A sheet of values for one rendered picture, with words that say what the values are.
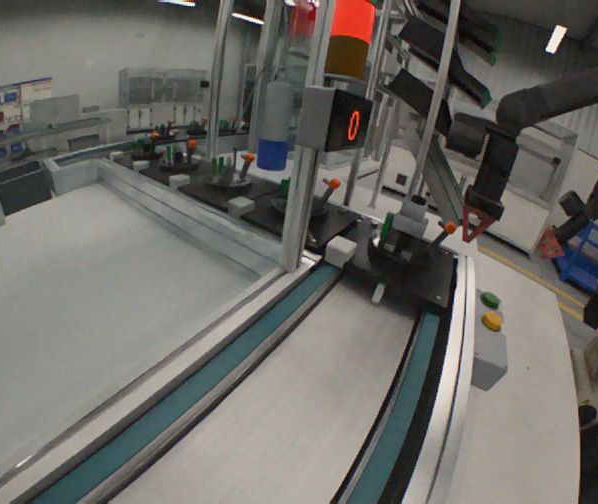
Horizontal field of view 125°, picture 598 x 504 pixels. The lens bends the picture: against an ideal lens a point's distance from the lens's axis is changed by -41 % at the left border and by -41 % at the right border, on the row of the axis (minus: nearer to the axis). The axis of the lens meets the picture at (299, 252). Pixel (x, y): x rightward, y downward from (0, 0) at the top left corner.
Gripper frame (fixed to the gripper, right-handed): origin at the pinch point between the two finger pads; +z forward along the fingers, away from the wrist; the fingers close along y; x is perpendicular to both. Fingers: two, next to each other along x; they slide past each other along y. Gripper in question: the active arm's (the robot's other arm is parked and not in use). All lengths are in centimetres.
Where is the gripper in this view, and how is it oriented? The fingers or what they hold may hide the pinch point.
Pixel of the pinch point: (467, 238)
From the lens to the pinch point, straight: 54.9
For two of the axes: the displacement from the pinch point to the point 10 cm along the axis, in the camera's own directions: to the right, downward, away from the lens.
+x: 8.3, 4.0, -3.9
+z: -1.5, 8.3, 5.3
